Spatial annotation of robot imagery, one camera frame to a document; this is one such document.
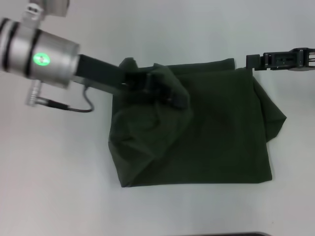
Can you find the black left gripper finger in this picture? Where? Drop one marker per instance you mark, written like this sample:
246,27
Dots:
169,93

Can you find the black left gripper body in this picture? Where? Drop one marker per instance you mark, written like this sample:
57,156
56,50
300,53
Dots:
103,73

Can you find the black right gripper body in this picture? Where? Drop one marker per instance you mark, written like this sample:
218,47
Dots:
306,59

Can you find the dark green FREE t-shirt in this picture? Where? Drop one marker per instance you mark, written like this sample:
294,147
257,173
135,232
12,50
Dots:
209,135

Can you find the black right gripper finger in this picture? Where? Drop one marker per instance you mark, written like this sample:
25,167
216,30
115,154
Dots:
273,61

